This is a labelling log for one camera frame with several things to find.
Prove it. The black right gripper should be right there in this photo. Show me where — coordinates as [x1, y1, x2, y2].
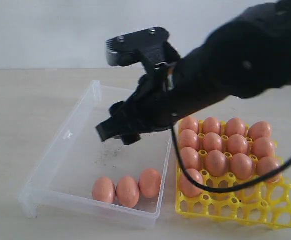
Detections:
[95, 67, 183, 145]

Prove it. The brown egg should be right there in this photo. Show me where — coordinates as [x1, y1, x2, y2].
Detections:
[202, 116, 222, 136]
[202, 132, 223, 153]
[205, 150, 228, 177]
[138, 168, 162, 199]
[255, 156, 282, 184]
[180, 147, 202, 171]
[247, 121, 272, 141]
[227, 134, 249, 155]
[229, 153, 254, 180]
[178, 168, 204, 198]
[179, 116, 200, 134]
[178, 129, 200, 152]
[225, 117, 246, 137]
[92, 176, 116, 204]
[251, 137, 276, 159]
[116, 175, 140, 208]

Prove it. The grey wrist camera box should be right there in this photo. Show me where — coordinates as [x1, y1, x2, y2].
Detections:
[105, 26, 181, 73]

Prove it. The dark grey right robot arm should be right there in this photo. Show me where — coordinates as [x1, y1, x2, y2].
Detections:
[96, 0, 291, 145]

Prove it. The clear plastic bin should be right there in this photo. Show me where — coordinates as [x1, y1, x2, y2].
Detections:
[19, 80, 173, 229]

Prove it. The yellow plastic egg tray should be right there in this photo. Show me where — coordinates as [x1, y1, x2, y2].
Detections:
[175, 118, 291, 230]

